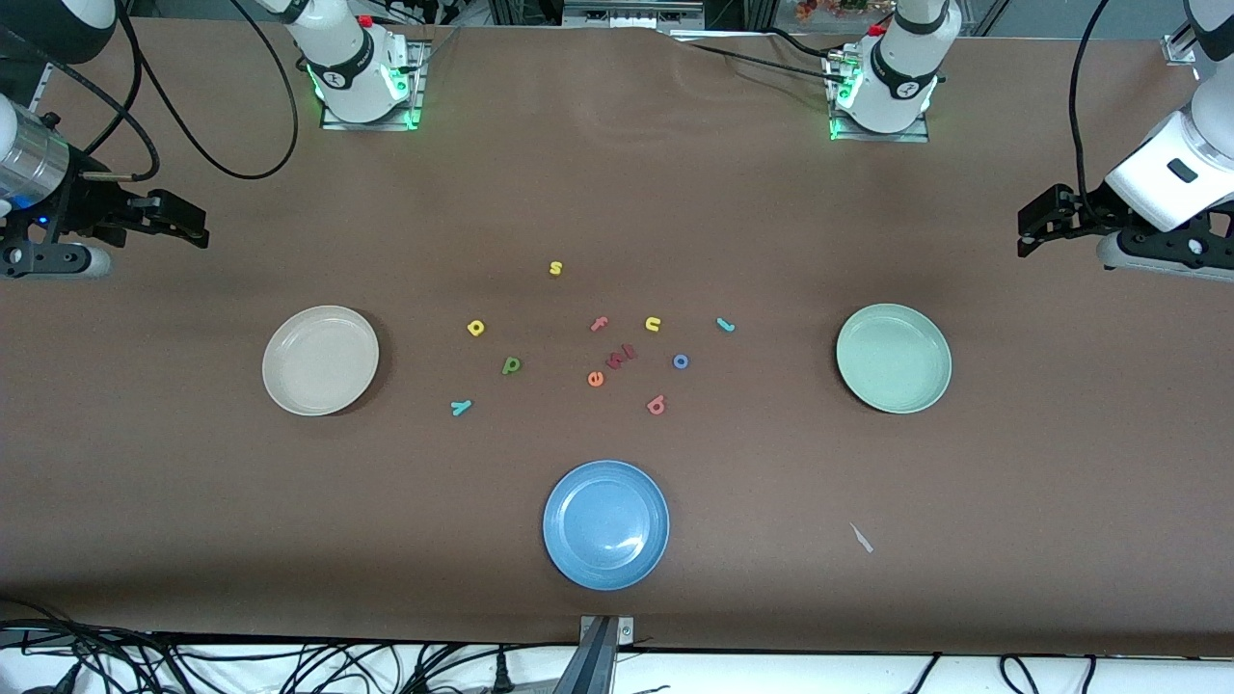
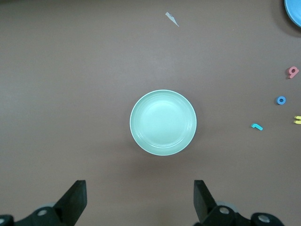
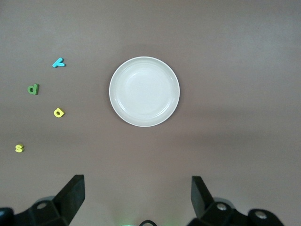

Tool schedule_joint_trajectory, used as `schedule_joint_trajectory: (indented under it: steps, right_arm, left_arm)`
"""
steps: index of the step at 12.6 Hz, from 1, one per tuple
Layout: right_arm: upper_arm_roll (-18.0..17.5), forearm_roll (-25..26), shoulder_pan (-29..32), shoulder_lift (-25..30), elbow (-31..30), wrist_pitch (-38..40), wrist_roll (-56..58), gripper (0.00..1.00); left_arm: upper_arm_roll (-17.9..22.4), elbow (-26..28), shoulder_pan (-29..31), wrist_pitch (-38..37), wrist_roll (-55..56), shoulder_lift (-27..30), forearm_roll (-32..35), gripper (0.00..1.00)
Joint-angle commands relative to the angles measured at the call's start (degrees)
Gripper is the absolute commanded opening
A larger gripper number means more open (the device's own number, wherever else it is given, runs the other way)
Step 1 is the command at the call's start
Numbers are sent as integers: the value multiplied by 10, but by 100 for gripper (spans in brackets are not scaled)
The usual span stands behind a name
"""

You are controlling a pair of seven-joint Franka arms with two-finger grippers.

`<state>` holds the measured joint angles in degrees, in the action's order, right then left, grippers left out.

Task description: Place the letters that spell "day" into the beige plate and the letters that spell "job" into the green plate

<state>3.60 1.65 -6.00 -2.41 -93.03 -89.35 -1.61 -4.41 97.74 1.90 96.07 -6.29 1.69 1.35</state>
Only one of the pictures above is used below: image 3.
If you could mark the brown table cover sheet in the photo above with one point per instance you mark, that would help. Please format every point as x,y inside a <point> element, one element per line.
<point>235,94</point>

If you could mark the yellow foam letter a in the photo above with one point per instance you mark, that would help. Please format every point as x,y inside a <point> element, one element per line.
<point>61,113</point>

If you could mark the green foam letter p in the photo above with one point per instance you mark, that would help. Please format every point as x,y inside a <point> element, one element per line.
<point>35,89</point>

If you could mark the beige round plate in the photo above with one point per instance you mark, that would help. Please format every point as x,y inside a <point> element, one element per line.
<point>144,91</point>

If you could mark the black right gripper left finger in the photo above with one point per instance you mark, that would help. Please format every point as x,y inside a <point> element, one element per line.
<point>70,195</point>

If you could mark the yellow foam letter s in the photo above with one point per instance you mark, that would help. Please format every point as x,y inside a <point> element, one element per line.
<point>19,148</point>

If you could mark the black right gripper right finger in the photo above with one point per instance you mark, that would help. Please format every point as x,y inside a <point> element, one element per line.
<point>200,197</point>

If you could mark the cyan foam letter y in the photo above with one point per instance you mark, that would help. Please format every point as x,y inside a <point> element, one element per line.
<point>57,63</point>

